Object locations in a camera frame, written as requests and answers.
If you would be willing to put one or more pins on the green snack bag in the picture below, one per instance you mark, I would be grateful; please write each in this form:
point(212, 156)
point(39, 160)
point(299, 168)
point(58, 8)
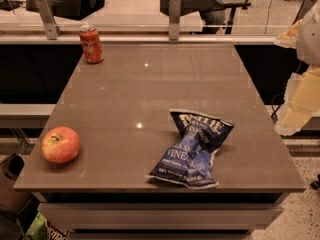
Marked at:
point(42, 229)

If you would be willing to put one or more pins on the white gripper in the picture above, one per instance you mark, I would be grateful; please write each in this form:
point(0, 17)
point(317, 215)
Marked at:
point(310, 39)

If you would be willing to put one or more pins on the middle metal glass bracket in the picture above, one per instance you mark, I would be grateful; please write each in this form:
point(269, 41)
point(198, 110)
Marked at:
point(174, 19)

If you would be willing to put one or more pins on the dark bin at left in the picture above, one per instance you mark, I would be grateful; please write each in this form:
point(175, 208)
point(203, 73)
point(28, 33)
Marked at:
point(12, 201)

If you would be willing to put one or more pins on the red apple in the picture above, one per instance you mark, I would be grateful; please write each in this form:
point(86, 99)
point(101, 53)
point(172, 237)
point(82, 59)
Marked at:
point(60, 145)

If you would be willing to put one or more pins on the blue chip bag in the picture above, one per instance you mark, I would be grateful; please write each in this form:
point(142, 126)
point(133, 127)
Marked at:
point(189, 162)

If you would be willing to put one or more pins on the metal glass bracket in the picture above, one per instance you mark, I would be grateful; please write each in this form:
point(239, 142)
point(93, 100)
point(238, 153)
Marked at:
point(174, 19)
point(306, 5)
point(51, 28)

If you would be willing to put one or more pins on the right metal glass bracket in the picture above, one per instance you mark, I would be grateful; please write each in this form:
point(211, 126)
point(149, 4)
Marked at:
point(306, 5)

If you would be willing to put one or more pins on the left metal glass bracket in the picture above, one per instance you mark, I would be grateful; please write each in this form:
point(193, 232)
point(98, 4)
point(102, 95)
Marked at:
point(51, 28)

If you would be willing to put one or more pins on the red coke can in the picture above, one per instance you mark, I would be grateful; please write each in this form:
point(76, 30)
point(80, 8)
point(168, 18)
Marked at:
point(90, 43)

